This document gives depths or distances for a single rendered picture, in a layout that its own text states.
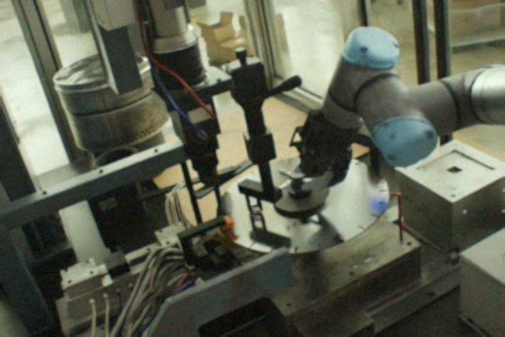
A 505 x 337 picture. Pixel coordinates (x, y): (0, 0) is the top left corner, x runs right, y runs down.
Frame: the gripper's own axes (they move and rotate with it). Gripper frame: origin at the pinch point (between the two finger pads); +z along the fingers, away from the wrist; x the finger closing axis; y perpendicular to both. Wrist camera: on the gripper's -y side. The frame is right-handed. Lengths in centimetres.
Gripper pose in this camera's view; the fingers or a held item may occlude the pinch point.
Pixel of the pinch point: (319, 184)
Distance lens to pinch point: 104.0
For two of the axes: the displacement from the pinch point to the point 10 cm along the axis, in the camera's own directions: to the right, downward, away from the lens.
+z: -1.8, 6.0, 7.8
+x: 3.2, 7.8, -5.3
